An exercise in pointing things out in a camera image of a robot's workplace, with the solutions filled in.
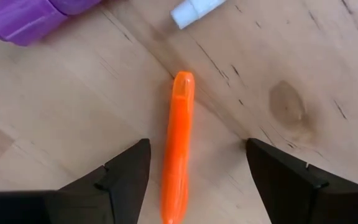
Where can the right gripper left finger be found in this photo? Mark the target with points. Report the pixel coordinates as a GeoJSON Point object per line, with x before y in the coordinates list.
{"type": "Point", "coordinates": [73, 208]}

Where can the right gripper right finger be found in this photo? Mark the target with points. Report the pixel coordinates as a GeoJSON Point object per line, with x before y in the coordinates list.
{"type": "Point", "coordinates": [315, 208]}

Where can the orange highlighter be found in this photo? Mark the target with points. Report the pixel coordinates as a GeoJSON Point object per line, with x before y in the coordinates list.
{"type": "Point", "coordinates": [177, 149]}

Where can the purple highlighter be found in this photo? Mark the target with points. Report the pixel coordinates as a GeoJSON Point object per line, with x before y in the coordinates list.
{"type": "Point", "coordinates": [26, 21]}

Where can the white marker green cap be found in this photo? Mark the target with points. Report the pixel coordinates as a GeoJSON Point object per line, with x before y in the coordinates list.
{"type": "Point", "coordinates": [191, 11]}

